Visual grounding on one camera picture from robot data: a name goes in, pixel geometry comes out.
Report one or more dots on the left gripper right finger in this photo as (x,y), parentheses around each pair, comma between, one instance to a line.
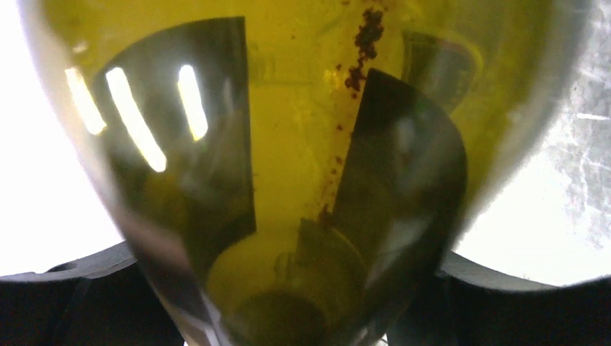
(468,304)

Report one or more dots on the green wine bottle grey cap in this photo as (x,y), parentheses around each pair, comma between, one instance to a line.
(290,172)

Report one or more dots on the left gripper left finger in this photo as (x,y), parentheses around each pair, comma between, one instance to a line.
(101,299)

